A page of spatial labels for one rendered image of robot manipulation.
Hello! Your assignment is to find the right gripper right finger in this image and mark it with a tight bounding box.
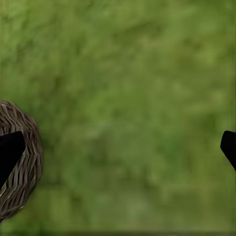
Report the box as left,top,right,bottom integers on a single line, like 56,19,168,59
220,131,236,170

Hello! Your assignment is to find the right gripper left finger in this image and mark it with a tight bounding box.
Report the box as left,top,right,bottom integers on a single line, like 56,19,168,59
0,131,26,190

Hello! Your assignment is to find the wicker basket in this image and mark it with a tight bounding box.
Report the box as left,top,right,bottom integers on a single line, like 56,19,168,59
0,100,43,223

